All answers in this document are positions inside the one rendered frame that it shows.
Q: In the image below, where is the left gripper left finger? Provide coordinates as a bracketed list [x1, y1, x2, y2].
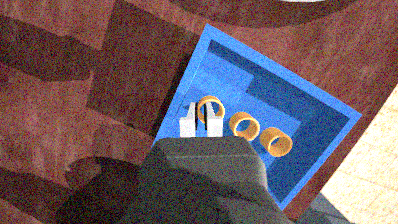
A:
[179, 102, 198, 137]

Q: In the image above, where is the blue open tray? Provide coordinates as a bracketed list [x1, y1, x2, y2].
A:
[152, 24, 362, 210]

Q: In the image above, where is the bronze bushing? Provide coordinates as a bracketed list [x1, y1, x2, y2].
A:
[229, 112, 259, 141]
[197, 96, 225, 123]
[260, 127, 292, 157]

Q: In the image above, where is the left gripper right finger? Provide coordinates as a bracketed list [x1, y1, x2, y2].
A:
[204, 102, 223, 137]

